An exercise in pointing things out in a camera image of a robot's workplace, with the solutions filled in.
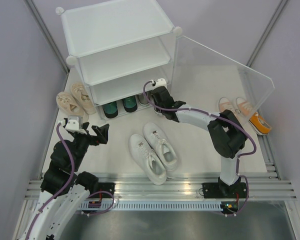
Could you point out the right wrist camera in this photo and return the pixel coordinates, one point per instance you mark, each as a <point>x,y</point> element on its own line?
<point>161,82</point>

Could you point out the beige sneaker right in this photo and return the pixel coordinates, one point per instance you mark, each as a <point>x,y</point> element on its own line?
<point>79,92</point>

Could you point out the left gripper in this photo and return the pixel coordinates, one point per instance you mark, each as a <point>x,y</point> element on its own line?
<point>102,132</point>

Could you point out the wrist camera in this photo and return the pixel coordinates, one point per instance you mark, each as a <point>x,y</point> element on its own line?
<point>73,124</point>
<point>161,82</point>

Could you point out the orange canvas sneaker right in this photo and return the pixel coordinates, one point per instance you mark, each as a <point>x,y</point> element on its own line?
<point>258,123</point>

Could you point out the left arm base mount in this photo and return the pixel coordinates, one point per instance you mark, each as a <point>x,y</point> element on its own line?
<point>104,190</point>

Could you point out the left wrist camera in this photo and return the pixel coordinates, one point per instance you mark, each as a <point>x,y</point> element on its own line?
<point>73,124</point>

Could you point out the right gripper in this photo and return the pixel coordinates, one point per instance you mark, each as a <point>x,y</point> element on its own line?
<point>153,96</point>

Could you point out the translucent cabinet door panel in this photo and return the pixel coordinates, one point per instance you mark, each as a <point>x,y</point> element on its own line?
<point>202,76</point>

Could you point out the orange canvas sneaker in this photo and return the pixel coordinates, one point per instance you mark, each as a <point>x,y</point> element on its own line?
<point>225,104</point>
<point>258,123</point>

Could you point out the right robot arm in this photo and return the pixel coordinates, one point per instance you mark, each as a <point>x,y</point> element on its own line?
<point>224,129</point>

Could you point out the white sneaker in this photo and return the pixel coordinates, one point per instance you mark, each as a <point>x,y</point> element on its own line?
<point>159,141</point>
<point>147,159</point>

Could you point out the orange canvas sneaker left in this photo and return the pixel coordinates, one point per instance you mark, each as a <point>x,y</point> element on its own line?
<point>225,104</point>

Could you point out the grey canvas sneaker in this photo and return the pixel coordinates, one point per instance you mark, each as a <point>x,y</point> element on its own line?
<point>142,100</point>
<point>158,111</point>

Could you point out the aluminium frame rail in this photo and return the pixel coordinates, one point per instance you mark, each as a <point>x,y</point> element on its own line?
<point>260,189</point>

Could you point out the green loafer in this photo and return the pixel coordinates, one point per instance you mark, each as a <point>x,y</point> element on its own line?
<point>110,110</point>
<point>130,104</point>

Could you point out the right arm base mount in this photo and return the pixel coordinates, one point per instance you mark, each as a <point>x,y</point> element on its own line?
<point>214,190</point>

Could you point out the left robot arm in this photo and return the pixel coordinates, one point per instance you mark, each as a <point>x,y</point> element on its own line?
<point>62,190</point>

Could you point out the beige sneaker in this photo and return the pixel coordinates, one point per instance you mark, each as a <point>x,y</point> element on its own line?
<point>79,92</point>
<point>68,105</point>

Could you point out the beige sneaker left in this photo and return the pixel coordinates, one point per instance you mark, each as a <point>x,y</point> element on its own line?
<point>68,105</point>

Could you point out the white plastic shoe cabinet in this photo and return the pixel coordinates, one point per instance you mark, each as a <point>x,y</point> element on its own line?
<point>117,47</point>

